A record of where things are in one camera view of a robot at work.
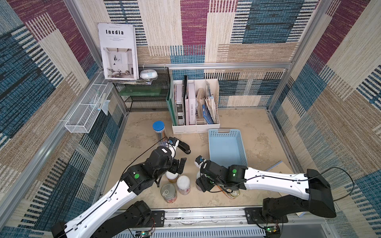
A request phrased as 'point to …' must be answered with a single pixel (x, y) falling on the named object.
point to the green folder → (170, 101)
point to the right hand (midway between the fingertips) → (201, 177)
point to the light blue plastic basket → (226, 147)
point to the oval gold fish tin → (230, 193)
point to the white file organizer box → (197, 104)
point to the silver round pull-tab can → (168, 193)
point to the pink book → (190, 113)
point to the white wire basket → (84, 116)
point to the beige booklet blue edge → (280, 167)
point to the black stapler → (184, 147)
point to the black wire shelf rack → (145, 95)
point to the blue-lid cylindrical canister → (159, 127)
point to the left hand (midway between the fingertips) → (177, 154)
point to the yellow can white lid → (171, 176)
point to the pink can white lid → (183, 185)
